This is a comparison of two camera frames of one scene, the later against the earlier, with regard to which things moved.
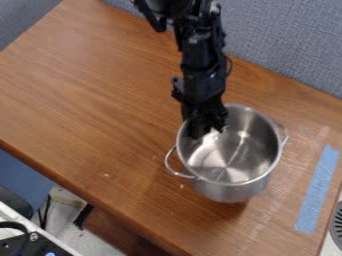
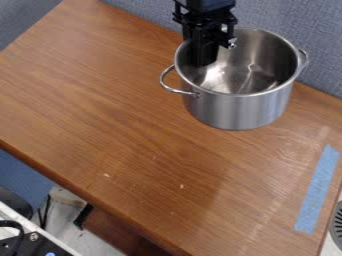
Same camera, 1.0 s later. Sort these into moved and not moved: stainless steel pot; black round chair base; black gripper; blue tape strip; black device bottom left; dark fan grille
Moved: black gripper; stainless steel pot
Not moved: dark fan grille; black device bottom left; blue tape strip; black round chair base
